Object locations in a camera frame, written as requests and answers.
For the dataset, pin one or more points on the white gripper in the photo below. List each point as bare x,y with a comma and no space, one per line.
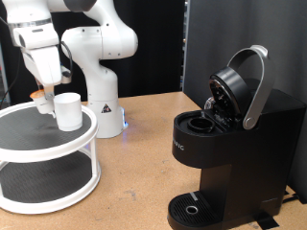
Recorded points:
43,65

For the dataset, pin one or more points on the black Keurig coffee machine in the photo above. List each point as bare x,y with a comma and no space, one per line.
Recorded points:
249,159

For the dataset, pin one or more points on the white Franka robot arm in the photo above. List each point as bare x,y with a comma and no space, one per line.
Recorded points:
102,80

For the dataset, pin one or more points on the white two-tier turntable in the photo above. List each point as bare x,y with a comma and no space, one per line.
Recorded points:
32,134

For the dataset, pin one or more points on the black tape strip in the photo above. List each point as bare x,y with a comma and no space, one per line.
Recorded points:
267,220

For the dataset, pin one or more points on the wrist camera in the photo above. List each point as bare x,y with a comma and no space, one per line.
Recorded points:
65,75

